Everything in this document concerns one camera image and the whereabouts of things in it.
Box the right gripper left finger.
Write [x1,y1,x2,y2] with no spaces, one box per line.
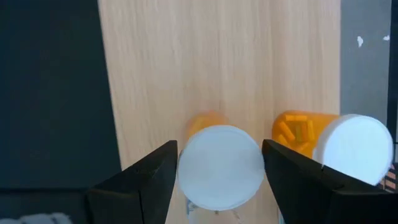
[86,140,178,224]

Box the black hazard-striped floor mat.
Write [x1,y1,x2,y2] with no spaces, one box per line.
[379,164,398,191]

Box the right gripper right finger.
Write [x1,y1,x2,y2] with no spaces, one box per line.
[262,139,398,224]

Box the large orange pill bottle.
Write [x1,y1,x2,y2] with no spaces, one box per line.
[271,110,395,187]
[177,110,266,212]

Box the light wooden shelf board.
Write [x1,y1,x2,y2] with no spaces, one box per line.
[98,0,342,224]

